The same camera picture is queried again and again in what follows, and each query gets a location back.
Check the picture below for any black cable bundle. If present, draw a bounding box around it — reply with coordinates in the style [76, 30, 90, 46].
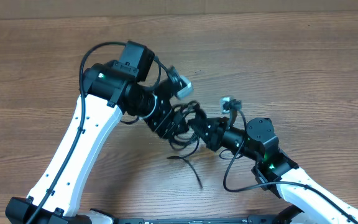
[165, 100, 208, 190]

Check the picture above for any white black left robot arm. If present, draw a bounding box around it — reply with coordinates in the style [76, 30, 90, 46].
[5, 41, 193, 223]

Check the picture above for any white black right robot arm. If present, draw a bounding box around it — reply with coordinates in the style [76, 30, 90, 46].
[188, 118, 358, 223]

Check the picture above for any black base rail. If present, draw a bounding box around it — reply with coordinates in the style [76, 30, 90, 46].
[113, 215, 288, 224]

